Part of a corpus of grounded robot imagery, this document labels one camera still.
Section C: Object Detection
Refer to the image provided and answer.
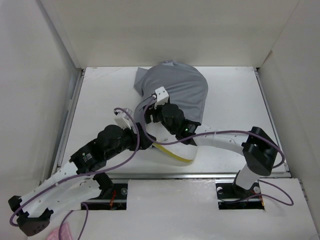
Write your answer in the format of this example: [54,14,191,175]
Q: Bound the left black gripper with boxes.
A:
[105,122,155,160]

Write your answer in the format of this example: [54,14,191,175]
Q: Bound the grey pillowcase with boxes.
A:
[133,60,209,123]

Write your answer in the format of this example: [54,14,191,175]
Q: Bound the white pillow yellow edge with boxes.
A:
[145,122,198,163]

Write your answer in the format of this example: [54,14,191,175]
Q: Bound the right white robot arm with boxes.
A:
[141,103,284,198]

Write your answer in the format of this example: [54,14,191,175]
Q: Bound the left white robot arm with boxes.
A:
[8,123,156,237]

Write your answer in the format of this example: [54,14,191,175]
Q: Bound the white foam front board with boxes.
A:
[67,178,319,240]

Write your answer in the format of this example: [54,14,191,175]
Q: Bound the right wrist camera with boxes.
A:
[154,86,170,109]

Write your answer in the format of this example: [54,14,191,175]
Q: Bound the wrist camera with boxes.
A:
[154,86,170,109]
[113,109,133,129]

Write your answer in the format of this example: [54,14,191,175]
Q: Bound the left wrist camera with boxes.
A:
[113,109,133,129]

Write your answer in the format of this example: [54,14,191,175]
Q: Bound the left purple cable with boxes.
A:
[9,107,141,240]

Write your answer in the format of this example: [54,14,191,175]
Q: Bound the purple cable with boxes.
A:
[141,94,295,206]
[9,107,141,240]

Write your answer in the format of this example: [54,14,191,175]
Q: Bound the aluminium front rail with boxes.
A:
[51,172,292,180]

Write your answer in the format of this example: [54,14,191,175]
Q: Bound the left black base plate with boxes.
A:
[85,183,128,211]

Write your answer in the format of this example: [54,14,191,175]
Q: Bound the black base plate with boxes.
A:
[215,182,265,210]
[85,183,128,211]

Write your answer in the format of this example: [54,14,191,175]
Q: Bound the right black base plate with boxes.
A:
[215,182,265,210]

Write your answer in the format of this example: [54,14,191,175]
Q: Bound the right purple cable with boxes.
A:
[141,94,295,206]

